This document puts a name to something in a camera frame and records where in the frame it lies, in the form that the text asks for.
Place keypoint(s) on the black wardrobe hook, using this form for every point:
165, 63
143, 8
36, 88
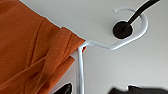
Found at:
121, 29

